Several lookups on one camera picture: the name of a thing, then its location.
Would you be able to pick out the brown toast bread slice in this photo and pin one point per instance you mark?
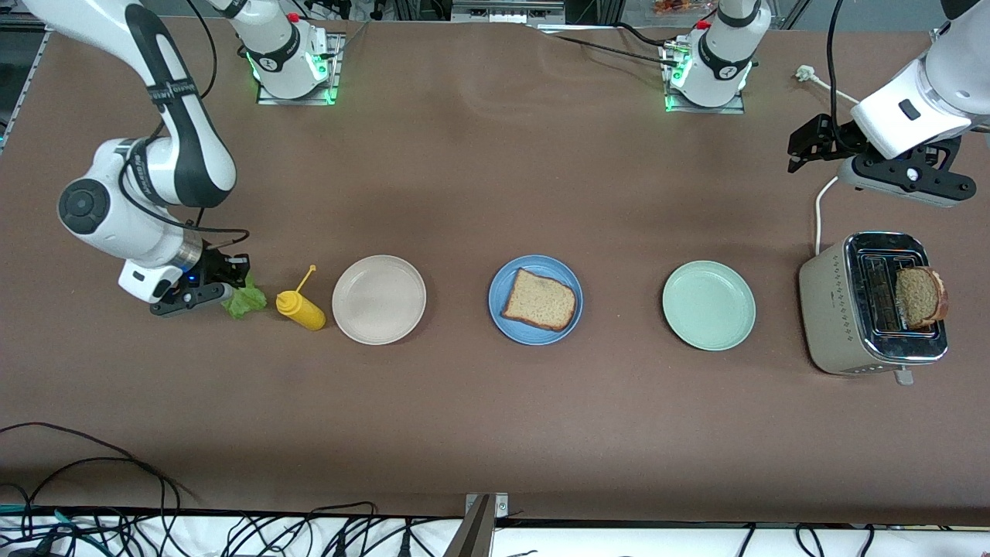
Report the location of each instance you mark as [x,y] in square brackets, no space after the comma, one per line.
[541,300]
[920,298]

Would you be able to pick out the mint green round plate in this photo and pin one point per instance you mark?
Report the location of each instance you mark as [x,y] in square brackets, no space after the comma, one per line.
[708,305]

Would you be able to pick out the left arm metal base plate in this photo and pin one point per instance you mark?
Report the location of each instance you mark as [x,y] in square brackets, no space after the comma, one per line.
[704,110]

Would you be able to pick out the yellow mustard squeeze bottle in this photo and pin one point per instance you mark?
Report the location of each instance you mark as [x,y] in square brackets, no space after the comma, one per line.
[303,311]

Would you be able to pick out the blue round plate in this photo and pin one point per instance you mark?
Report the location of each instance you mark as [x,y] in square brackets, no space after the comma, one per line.
[534,338]

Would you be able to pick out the green lettuce leaf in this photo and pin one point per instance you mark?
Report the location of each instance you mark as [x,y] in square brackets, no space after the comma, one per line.
[246,302]

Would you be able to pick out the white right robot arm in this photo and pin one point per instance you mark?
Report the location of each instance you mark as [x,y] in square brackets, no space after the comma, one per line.
[100,209]

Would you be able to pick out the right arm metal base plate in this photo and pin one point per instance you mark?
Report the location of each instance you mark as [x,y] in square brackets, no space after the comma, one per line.
[298,101]

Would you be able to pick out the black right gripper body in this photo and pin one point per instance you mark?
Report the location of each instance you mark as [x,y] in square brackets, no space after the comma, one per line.
[217,268]

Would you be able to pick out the metal table edge bracket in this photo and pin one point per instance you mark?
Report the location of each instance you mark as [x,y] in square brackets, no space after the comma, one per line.
[476,534]

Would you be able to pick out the beige round plate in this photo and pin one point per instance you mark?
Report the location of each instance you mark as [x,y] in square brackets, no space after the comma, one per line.
[379,300]

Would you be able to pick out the aluminium frame bar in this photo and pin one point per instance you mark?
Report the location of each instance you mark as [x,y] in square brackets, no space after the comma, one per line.
[506,11]

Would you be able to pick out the orange snack packet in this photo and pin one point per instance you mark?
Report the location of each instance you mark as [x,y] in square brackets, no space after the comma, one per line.
[681,6]

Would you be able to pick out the beige and chrome toaster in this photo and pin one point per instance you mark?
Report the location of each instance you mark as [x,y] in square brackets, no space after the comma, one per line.
[827,309]

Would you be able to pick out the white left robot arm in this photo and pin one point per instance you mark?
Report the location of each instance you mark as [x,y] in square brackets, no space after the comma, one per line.
[913,100]

